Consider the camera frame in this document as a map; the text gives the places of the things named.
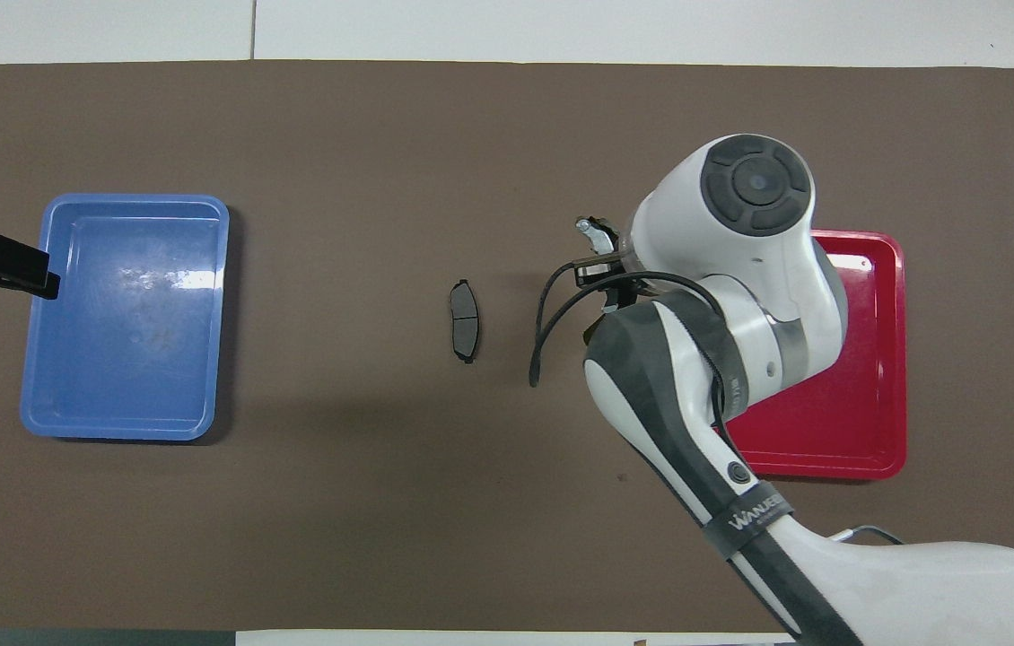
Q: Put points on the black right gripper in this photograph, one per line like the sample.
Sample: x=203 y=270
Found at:
x=619 y=296

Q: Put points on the curved brake shoe silver web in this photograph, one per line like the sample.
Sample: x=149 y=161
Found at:
x=598 y=233

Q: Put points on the grey brake pad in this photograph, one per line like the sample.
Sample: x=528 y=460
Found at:
x=464 y=323

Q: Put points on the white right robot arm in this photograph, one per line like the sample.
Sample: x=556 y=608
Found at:
x=740 y=269

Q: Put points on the brown table mat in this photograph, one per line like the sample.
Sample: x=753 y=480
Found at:
x=507 y=135

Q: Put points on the blue plastic tray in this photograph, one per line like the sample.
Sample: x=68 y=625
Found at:
x=175 y=395

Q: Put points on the red plastic tray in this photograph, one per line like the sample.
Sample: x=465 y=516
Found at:
x=866 y=404

